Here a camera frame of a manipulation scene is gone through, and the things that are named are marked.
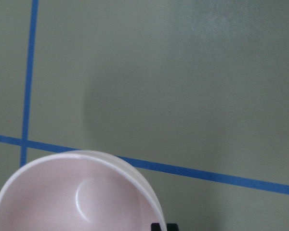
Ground pink bowl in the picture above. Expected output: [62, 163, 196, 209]
[0, 151, 167, 231]

